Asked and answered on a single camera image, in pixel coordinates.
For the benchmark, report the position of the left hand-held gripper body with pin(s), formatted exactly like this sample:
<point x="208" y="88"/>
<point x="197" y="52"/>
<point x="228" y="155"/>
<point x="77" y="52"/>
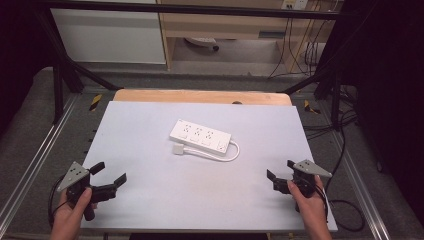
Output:
<point x="76" y="177"/>

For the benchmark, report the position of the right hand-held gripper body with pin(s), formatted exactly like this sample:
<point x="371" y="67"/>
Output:
<point x="308" y="169"/>

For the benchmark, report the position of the person's right hand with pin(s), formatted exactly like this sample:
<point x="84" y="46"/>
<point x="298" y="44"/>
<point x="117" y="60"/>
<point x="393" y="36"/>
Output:
<point x="313" y="211"/>

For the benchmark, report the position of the person's left hand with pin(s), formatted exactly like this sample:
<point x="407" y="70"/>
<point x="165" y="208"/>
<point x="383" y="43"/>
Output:
<point x="66" y="221"/>

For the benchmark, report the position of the yellow black striped tape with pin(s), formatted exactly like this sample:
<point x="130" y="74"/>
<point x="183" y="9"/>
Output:
<point x="310" y="107"/>
<point x="95" y="102"/>

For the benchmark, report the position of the white power plug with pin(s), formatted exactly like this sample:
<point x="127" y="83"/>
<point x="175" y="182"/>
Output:
<point x="177" y="149"/>

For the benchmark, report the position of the white power strip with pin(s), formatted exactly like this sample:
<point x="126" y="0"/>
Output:
<point x="200" y="136"/>

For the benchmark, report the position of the wooden table board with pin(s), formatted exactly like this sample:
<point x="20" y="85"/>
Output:
<point x="200" y="96"/>

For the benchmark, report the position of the white cabinet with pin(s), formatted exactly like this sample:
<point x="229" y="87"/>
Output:
<point x="106" y="36"/>

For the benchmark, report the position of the grey chair base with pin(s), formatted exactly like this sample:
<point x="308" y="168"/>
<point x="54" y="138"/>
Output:
<point x="201" y="41"/>

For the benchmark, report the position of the light wooden desk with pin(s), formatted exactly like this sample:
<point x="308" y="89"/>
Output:
<point x="226" y="25"/>

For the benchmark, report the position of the aluminium floor rail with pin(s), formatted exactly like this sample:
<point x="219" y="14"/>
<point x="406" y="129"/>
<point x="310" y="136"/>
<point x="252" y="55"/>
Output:
<point x="36" y="156"/>
<point x="361" y="190"/>

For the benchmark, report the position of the white wall socket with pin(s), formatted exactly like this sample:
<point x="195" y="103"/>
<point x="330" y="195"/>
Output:
<point x="295" y="4"/>

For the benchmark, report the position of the black metal frame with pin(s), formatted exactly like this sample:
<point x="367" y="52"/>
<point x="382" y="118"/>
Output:
<point x="200" y="9"/>

